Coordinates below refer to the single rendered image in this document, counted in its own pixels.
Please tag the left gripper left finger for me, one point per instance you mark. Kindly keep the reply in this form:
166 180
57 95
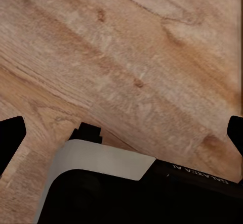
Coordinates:
12 133

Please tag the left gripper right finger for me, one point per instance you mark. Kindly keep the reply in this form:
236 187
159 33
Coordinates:
235 132

